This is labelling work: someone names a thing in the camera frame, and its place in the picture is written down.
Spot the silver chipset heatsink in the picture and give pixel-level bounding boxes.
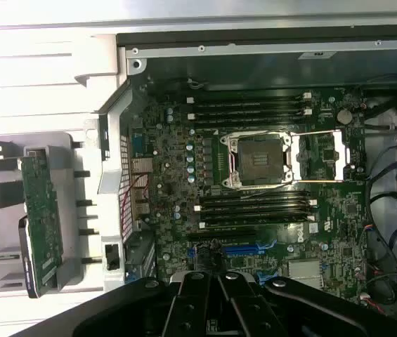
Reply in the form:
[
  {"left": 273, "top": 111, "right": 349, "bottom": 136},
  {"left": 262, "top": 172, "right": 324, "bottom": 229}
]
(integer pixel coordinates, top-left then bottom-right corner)
[{"left": 287, "top": 259, "right": 323, "bottom": 287}]

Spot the grey parts rack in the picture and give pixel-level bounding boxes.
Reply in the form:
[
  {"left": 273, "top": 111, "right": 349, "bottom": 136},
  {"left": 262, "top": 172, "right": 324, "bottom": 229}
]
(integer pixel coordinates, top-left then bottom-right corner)
[{"left": 0, "top": 130, "right": 105, "bottom": 299}]

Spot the blue expansion slot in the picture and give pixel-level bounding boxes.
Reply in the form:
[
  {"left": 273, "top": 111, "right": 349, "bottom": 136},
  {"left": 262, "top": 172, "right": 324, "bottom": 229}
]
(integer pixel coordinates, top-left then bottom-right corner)
[{"left": 221, "top": 244, "right": 259, "bottom": 257}]

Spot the RAM slot with black latches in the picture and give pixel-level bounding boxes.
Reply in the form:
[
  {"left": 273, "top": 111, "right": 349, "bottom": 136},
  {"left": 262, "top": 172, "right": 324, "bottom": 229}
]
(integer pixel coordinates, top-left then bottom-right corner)
[
  {"left": 197, "top": 211, "right": 317, "bottom": 220},
  {"left": 190, "top": 117, "right": 313, "bottom": 127},
  {"left": 197, "top": 194, "right": 317, "bottom": 204},
  {"left": 186, "top": 101, "right": 313, "bottom": 110}
]

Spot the RAM slot with white latches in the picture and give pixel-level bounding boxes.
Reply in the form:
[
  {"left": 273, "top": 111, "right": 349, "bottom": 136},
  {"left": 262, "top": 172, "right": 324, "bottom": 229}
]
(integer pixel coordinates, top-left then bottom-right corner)
[
  {"left": 186, "top": 108, "right": 314, "bottom": 119},
  {"left": 193, "top": 202, "right": 318, "bottom": 212},
  {"left": 186, "top": 91, "right": 313, "bottom": 103}
]

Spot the long black expansion slot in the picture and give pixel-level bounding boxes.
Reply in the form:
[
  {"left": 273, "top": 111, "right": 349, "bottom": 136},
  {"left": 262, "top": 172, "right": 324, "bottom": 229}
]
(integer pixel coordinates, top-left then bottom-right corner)
[{"left": 186, "top": 230, "right": 258, "bottom": 242}]

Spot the green motherboard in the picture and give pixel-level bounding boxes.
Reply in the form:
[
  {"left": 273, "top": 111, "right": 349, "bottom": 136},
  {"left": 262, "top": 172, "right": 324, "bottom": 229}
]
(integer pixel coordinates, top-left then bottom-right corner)
[{"left": 136, "top": 82, "right": 373, "bottom": 294}]

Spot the CPU socket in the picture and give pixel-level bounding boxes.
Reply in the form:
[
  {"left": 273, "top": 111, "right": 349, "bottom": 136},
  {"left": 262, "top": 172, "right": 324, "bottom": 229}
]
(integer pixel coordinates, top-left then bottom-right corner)
[{"left": 220, "top": 131, "right": 296, "bottom": 190}]

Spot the metal socket cover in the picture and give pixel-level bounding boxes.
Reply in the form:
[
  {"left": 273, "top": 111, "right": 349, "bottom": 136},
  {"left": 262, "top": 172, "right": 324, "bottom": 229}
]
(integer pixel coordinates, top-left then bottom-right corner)
[{"left": 289, "top": 128, "right": 353, "bottom": 184}]

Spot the round coin battery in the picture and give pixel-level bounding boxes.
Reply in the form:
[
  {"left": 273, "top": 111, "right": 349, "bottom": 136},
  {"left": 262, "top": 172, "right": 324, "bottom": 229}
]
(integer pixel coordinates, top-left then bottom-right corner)
[{"left": 336, "top": 108, "right": 353, "bottom": 124}]

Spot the black open PC case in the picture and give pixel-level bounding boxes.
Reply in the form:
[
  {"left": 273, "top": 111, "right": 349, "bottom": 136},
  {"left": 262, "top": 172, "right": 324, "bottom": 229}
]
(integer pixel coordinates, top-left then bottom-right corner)
[{"left": 96, "top": 21, "right": 397, "bottom": 337}]

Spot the red black twisted wire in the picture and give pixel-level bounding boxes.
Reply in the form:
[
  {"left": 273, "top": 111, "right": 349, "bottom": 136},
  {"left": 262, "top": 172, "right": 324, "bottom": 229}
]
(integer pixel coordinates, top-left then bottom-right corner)
[{"left": 119, "top": 173, "right": 150, "bottom": 225}]

